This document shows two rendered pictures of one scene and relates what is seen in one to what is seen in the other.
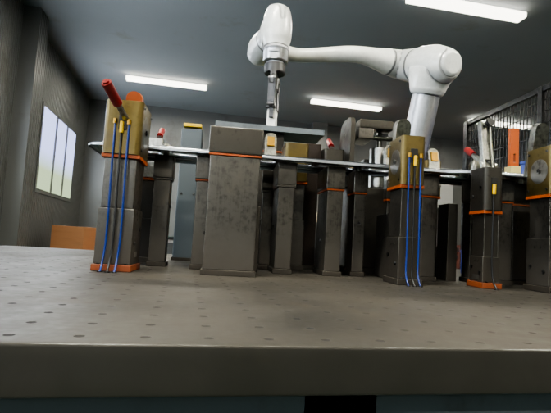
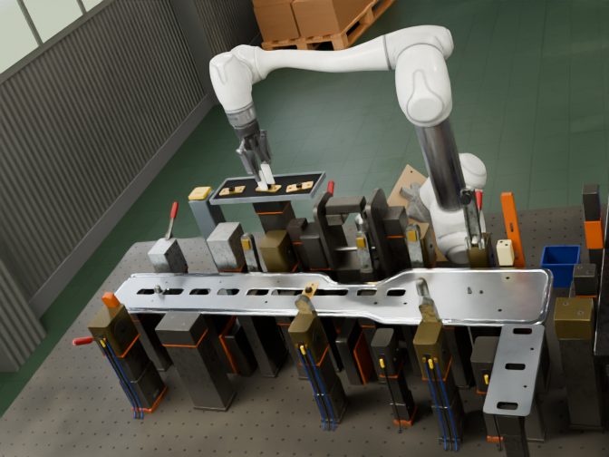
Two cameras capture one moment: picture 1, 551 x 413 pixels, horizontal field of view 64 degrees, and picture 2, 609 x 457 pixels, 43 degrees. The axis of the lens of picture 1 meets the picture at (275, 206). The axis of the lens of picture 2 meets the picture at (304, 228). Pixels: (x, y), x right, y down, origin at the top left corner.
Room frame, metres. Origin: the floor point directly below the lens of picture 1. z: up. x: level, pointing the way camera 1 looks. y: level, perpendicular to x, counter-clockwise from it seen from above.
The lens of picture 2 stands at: (-0.21, -1.38, 2.27)
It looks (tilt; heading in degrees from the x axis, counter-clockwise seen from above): 30 degrees down; 37
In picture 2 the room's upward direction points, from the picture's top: 19 degrees counter-clockwise
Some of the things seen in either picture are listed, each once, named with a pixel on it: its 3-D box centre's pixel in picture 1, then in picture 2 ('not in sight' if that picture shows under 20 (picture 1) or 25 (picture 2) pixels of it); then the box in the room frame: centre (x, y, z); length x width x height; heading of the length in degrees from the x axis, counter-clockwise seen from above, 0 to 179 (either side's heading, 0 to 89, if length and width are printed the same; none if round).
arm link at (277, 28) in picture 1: (275, 29); (230, 78); (1.54, 0.04, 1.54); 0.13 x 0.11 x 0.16; 21
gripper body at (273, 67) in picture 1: (274, 76); (248, 134); (1.53, 0.03, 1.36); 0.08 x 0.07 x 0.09; 173
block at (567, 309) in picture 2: not in sight; (580, 365); (1.18, -0.98, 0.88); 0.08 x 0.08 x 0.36; 7
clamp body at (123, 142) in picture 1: (121, 187); (127, 363); (0.96, 0.33, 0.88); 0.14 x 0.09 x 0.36; 7
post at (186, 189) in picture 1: (188, 194); (222, 248); (1.50, 0.30, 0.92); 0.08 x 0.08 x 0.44; 7
